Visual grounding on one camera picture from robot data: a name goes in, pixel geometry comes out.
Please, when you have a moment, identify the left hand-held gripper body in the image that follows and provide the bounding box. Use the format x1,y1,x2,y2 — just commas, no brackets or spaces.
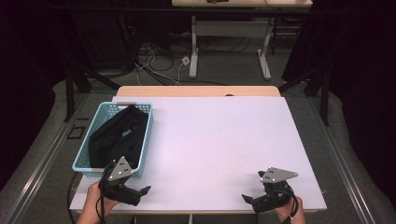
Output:
98,156,142,207

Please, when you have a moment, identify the person's left hand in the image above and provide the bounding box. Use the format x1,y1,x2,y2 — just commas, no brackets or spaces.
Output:
83,181,121,219

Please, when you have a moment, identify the white floor cable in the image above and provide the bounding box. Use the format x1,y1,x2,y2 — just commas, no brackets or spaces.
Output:
135,46,188,87

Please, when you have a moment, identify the person's right hand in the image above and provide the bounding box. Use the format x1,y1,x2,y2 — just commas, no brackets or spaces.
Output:
274,195,308,224

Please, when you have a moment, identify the light blue plastic basket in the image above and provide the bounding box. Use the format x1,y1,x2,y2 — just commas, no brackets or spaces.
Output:
71,101,154,179

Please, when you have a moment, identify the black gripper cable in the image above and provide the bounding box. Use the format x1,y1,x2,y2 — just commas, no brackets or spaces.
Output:
66,172,106,224
279,186,300,224

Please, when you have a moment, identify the black curtain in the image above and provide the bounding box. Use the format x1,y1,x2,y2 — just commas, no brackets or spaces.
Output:
281,0,396,200
0,0,76,191

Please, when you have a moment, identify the white-legged wooden desk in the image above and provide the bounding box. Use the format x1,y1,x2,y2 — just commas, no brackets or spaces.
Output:
171,0,314,81

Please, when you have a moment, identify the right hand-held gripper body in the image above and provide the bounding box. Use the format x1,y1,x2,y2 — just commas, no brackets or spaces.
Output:
252,166,299,215

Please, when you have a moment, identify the black cloth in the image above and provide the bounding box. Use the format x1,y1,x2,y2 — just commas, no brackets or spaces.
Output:
88,104,150,169

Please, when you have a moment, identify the bundle of black floor cables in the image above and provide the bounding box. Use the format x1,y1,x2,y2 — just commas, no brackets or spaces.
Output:
118,15,253,87

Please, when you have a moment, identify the aluminium floor rail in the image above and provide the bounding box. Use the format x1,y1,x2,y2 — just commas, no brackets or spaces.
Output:
3,92,92,224
311,97,379,224

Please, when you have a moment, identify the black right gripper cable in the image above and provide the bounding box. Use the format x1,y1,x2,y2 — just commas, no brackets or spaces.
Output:
279,186,300,224

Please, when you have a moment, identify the white table cover board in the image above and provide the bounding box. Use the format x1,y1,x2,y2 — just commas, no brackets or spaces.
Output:
69,95,328,215

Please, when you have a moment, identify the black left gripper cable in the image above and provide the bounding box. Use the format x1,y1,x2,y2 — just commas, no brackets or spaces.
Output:
66,172,106,224

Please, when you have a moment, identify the black metal stand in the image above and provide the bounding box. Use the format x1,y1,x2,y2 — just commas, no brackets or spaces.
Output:
278,62,332,127
64,62,120,123

